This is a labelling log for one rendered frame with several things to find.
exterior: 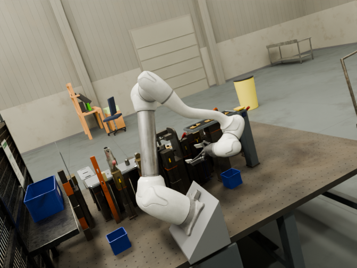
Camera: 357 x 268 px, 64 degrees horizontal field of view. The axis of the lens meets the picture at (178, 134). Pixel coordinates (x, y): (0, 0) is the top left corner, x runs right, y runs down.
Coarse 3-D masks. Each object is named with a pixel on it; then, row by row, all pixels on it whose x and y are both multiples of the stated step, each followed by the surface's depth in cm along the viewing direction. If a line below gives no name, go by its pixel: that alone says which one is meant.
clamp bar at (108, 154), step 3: (105, 147) 185; (108, 147) 184; (105, 150) 182; (108, 150) 182; (105, 153) 182; (108, 153) 183; (111, 153) 184; (108, 156) 184; (111, 156) 185; (108, 159) 184; (111, 159) 185; (108, 162) 185; (111, 162) 186; (111, 165) 186; (111, 168) 187
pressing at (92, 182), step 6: (204, 132) 229; (168, 144) 227; (132, 162) 210; (120, 168) 206; (126, 168) 202; (132, 168) 198; (96, 174) 208; (108, 174) 200; (84, 180) 204; (90, 180) 200; (96, 180) 196; (108, 180) 192; (90, 186) 188; (96, 186) 189
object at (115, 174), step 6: (114, 174) 183; (120, 174) 185; (114, 180) 185; (120, 180) 185; (120, 186) 186; (120, 192) 188; (126, 192) 190; (126, 198) 189; (126, 204) 191; (132, 204) 192; (126, 210) 191; (132, 210) 192; (132, 216) 193
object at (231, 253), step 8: (224, 248) 145; (232, 248) 146; (216, 256) 143; (224, 256) 145; (232, 256) 146; (240, 256) 148; (200, 264) 140; (208, 264) 142; (216, 264) 144; (224, 264) 145; (232, 264) 147; (240, 264) 149
